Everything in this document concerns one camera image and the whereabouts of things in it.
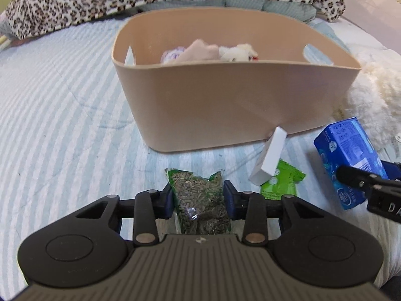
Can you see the beige plastic storage basket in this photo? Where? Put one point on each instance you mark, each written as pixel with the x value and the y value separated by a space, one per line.
pixel 219 106

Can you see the white fluffy plush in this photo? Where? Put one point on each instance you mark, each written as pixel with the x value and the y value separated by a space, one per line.
pixel 376 100

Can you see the purple and white plush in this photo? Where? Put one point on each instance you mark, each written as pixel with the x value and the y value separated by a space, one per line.
pixel 171 55

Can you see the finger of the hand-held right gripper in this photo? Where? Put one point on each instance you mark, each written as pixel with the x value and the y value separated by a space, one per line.
pixel 357 177
pixel 394 171

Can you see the green sachet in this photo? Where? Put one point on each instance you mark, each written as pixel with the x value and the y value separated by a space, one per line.
pixel 283 183

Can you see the small white plush toy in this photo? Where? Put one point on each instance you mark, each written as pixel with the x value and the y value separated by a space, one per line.
pixel 238 53

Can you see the blue tissue pack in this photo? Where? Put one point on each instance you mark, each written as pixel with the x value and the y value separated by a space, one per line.
pixel 347 150

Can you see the soft toys inside basket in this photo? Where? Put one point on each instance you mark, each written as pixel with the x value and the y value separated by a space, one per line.
pixel 199 51

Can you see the blue striped bed sheet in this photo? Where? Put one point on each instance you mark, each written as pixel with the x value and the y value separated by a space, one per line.
pixel 62 116

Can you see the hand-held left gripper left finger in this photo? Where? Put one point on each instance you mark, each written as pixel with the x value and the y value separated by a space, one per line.
pixel 168 201

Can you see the green packet of seeds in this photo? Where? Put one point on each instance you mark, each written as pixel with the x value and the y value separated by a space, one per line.
pixel 200 194

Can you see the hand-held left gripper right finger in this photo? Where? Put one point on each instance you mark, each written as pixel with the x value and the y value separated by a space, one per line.
pixel 228 199

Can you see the small white box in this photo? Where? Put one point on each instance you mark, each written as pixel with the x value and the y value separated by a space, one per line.
pixel 269 156

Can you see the teal quilted cushion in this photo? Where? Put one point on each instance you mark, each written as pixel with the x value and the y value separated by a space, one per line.
pixel 275 8

